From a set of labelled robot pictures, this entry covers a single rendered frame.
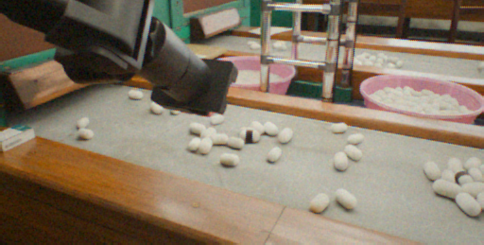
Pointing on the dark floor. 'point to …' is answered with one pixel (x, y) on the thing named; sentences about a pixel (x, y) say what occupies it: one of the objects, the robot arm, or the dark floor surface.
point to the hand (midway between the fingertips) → (219, 105)
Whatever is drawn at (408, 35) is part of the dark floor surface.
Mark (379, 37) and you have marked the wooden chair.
